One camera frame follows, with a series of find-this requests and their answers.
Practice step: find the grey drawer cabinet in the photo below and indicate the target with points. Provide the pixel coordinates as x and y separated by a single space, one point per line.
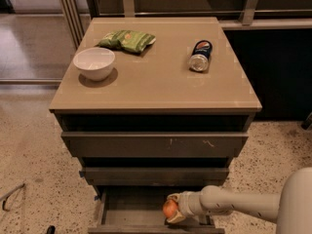
157 92

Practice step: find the white bowl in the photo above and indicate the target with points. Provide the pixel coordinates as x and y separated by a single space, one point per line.
95 63

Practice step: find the blue pepsi can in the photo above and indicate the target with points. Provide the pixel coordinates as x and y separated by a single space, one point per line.
200 57

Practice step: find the black object on floor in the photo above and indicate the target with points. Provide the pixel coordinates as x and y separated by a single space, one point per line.
51 230

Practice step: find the open grey bottom drawer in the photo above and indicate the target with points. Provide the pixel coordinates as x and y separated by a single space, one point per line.
138 210

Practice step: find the green chip bag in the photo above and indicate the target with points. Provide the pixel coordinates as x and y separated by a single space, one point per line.
128 40

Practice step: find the grey top drawer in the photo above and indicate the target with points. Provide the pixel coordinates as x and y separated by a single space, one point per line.
154 145

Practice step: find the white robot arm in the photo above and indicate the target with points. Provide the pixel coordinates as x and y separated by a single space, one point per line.
291 210

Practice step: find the orange fruit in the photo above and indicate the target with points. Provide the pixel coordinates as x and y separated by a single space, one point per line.
169 208

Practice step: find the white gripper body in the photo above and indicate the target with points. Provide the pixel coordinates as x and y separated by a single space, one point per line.
188 204

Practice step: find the grey middle drawer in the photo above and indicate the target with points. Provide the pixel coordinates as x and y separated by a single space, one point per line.
154 176

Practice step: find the metal railing frame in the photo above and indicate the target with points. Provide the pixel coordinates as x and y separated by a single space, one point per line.
233 14

